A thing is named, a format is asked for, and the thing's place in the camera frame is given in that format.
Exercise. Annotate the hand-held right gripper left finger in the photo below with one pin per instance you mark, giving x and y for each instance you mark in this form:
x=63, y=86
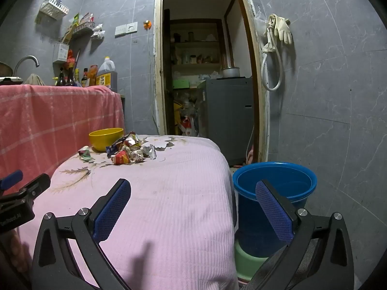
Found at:
x=112, y=211

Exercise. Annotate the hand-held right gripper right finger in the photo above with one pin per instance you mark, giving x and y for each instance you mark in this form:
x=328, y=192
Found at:
x=273, y=214

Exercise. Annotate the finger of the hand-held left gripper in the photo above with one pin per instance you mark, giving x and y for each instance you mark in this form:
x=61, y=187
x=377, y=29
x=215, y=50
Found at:
x=10, y=178
x=36, y=184

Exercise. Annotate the blue plastic bucket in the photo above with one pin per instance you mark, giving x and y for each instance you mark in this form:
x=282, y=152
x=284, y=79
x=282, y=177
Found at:
x=251, y=223

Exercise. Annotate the green red wrapper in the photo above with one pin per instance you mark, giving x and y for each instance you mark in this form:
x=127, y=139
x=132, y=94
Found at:
x=85, y=154

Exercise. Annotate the white red printed wrapper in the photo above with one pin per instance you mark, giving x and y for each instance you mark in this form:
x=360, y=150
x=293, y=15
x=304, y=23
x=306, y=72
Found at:
x=136, y=155

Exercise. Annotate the blue snack wrapper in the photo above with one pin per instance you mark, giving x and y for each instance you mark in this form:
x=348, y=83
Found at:
x=112, y=148

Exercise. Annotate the silver foil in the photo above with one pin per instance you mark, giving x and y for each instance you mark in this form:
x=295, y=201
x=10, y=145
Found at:
x=150, y=151

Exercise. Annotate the silver wrapper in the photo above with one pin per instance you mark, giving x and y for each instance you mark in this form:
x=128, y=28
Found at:
x=133, y=140

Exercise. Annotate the green plastic basin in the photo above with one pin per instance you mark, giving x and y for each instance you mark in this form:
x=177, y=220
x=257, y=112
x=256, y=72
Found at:
x=248, y=262

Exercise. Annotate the pink floral blanket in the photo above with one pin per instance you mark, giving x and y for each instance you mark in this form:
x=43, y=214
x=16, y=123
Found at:
x=169, y=202

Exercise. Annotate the pink checked cloth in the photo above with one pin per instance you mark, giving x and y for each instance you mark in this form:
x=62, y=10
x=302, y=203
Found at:
x=45, y=120

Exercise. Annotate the yellow bowl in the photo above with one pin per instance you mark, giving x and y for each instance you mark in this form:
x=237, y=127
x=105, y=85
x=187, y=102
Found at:
x=102, y=140

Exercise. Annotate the grey rag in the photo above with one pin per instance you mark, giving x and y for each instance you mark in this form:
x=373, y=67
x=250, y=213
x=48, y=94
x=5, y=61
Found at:
x=34, y=79

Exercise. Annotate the grey refrigerator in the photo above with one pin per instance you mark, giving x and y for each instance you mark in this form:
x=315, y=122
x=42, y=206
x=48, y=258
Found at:
x=226, y=117

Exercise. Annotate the dark glass sauce bottle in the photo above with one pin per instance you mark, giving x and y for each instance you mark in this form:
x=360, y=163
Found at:
x=62, y=78
x=70, y=75
x=85, y=78

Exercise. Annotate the yellow bottle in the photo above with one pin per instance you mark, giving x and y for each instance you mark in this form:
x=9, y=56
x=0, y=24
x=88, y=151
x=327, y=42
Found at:
x=77, y=78

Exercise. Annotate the red white sack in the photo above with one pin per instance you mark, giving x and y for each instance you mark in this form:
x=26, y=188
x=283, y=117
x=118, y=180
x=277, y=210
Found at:
x=187, y=125

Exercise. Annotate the metal faucet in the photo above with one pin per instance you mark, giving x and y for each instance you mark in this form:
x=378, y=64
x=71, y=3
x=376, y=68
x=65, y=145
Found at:
x=27, y=58

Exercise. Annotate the orange packet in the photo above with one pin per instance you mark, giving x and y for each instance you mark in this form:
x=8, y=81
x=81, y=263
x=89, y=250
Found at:
x=92, y=74

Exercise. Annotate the large cooking oil bottle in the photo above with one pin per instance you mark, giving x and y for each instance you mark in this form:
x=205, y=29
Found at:
x=105, y=75

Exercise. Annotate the green box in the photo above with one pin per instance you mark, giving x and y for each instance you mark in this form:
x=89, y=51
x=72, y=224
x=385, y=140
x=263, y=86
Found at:
x=180, y=83

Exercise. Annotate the metal pot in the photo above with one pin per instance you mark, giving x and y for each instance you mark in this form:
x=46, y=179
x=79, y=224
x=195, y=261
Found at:
x=231, y=72

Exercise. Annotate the dark wooden door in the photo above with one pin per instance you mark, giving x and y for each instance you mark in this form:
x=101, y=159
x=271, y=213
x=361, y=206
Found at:
x=167, y=66

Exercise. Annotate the white plastic bag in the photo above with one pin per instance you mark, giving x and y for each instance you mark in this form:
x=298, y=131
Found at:
x=98, y=31

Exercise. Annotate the cream rubber gloves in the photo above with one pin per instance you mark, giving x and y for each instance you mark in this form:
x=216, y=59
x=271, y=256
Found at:
x=284, y=30

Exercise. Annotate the wooden shelf unit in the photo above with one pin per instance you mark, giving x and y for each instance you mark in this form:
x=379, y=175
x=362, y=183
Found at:
x=196, y=43

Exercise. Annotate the clear plastic bag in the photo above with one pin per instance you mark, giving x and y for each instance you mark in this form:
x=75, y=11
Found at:
x=260, y=22

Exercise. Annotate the door frame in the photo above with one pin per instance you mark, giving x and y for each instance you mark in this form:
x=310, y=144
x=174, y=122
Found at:
x=157, y=66

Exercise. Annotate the wall rack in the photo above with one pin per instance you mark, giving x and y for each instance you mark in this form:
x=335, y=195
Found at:
x=81, y=29

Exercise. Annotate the packets in wall rack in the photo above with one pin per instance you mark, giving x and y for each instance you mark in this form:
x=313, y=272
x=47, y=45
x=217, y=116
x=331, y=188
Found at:
x=80, y=18

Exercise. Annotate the white wall basket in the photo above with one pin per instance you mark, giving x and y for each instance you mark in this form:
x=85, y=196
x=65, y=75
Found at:
x=54, y=7

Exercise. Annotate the white wall switch panel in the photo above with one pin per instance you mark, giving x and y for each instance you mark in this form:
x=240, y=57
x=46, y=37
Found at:
x=125, y=29

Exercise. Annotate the orange wall hook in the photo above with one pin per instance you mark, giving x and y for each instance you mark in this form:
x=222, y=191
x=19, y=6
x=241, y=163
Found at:
x=147, y=24

